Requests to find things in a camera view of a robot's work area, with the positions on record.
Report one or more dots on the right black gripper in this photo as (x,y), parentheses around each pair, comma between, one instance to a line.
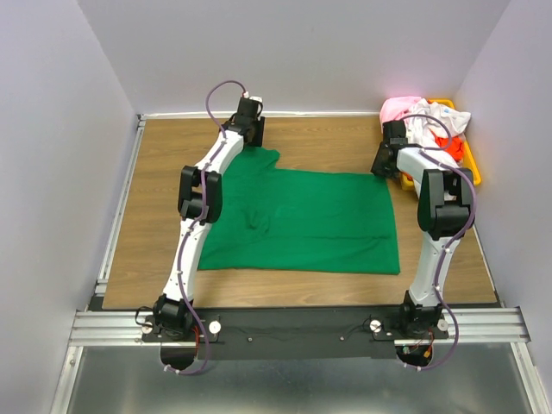
(377,170)

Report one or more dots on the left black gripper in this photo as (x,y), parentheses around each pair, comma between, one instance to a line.
(258,125)

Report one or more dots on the green t-shirt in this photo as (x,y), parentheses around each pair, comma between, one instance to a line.
(284,219)

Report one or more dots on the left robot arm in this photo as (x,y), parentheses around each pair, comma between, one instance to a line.
(200,203)

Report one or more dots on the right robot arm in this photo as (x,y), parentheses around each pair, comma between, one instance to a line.
(445,211)

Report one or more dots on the yellow plastic bin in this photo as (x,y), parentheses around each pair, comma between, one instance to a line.
(468,159)

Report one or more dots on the pink t-shirt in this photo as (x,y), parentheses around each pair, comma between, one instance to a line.
(394,108)

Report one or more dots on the white t-shirt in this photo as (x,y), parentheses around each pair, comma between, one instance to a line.
(436,119)

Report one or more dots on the orange t-shirt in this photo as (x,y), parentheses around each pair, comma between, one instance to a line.
(455,149)

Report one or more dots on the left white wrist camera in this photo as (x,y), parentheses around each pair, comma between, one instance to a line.
(247,95)

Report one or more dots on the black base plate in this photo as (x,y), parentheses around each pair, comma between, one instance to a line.
(190,338)

